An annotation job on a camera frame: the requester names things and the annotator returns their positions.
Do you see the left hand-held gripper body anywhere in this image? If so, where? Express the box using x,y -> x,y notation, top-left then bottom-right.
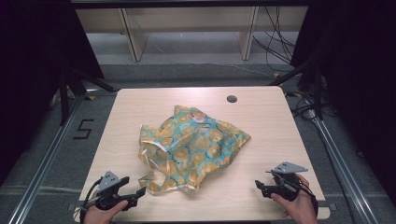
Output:
94,170 -> 129,212

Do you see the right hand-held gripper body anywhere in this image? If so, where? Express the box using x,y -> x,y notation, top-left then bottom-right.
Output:
265,161 -> 309,202

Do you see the person's right hand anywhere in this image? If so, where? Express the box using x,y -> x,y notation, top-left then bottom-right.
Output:
270,173 -> 318,224

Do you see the person's left hand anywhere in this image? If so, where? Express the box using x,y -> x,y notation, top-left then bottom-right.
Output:
83,200 -> 129,224

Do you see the black metal stand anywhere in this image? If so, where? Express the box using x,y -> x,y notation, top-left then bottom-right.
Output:
268,57 -> 325,121
58,65 -> 118,127

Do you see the black curtain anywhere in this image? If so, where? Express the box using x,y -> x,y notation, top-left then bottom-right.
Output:
0,0 -> 106,188
290,0 -> 396,198

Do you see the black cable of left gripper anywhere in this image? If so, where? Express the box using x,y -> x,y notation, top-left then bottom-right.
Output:
79,176 -> 104,224

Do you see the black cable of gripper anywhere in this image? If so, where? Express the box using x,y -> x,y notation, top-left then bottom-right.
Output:
79,176 -> 104,224
292,176 -> 319,217

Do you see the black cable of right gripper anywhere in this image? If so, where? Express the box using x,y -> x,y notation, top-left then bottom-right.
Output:
292,176 -> 319,217

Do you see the aluminium floor rail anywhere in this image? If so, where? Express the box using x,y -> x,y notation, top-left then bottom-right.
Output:
7,91 -> 94,224
303,99 -> 380,224

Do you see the bundle of black cables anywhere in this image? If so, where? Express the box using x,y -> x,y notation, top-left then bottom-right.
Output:
251,6 -> 297,73

